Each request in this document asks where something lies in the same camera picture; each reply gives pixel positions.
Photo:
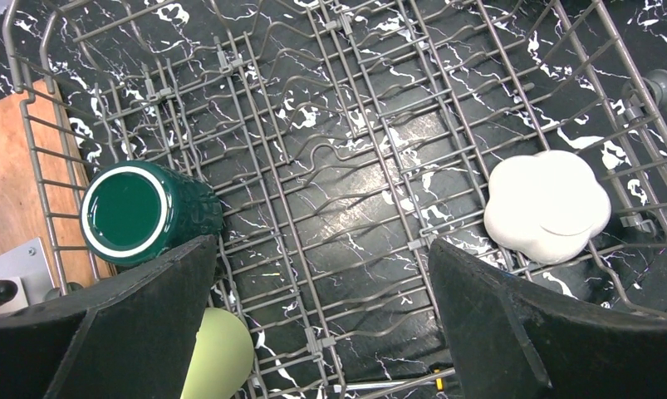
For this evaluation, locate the white flower shaped bowl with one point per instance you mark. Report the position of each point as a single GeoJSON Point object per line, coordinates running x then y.
{"type": "Point", "coordinates": [546, 206]}

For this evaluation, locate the dark green glossy mug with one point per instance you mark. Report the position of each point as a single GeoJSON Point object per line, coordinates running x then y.
{"type": "Point", "coordinates": [134, 211]}

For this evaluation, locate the wooden board with bracket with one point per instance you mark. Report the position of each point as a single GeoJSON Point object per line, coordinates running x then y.
{"type": "Point", "coordinates": [42, 251]}

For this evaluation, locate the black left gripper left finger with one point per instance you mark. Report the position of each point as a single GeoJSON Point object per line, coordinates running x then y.
{"type": "Point", "coordinates": [129, 336]}

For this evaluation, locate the yellow black screwdriver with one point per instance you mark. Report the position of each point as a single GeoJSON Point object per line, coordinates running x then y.
{"type": "Point", "coordinates": [435, 378]}

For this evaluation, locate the grey wire dish rack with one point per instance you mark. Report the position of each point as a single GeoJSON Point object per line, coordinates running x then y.
{"type": "Point", "coordinates": [344, 137]}

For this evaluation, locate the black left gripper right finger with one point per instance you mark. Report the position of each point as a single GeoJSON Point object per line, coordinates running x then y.
{"type": "Point", "coordinates": [511, 338]}

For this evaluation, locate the light green ceramic mug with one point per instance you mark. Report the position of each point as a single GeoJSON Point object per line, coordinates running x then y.
{"type": "Point", "coordinates": [222, 359]}

